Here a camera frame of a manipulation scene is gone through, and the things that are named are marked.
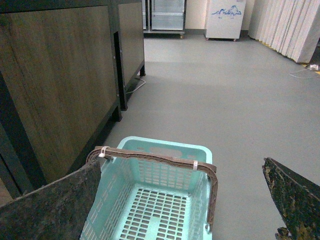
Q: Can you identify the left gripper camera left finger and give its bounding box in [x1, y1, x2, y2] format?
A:
[0, 161, 101, 240]

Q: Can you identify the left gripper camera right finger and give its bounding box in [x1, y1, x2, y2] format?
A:
[262, 157, 320, 240]

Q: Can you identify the teal plastic shopping basket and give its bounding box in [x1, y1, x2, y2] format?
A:
[79, 136, 214, 240]

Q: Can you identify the brown basket handle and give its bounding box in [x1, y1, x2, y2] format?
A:
[85, 146, 218, 230]

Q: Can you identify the wooden display cabinet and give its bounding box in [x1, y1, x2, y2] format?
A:
[0, 0, 145, 198]

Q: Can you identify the white pleated curtain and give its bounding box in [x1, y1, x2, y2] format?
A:
[248, 0, 320, 64]

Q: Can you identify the white chest freezer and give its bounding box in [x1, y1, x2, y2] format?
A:
[204, 0, 246, 41]

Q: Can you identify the glass door refrigerator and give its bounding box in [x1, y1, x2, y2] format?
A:
[141, 0, 187, 39]

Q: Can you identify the white floor cable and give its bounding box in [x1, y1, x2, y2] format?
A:
[289, 64, 320, 80]

